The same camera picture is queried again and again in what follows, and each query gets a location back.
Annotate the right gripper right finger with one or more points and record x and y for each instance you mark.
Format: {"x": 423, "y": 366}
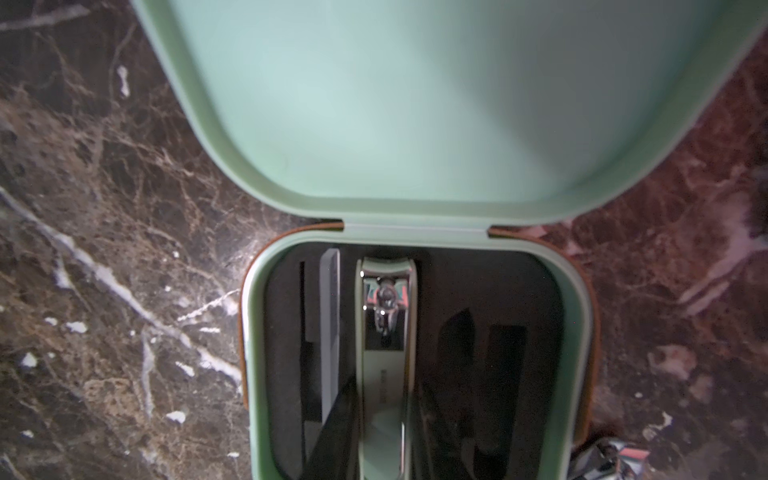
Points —
{"x": 436, "y": 453}

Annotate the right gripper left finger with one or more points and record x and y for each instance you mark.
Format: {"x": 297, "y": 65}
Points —
{"x": 336, "y": 452}

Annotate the green large nail clipper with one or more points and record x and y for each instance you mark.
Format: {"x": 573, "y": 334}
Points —
{"x": 386, "y": 299}

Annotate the mint green clipper case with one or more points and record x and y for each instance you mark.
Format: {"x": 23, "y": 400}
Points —
{"x": 440, "y": 124}

